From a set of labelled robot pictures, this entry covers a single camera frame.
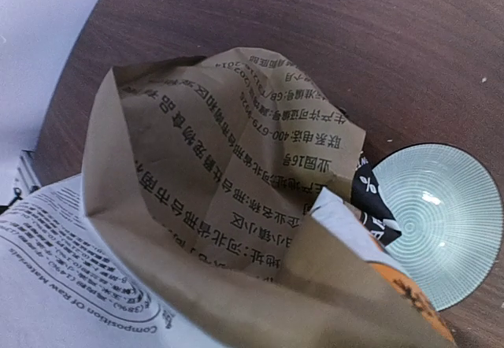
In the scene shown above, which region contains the dog food bag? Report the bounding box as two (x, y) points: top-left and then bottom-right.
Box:
(1, 47), (454, 347)

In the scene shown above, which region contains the teal ribbed ceramic bowl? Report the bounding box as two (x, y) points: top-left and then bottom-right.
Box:
(373, 143), (503, 311)

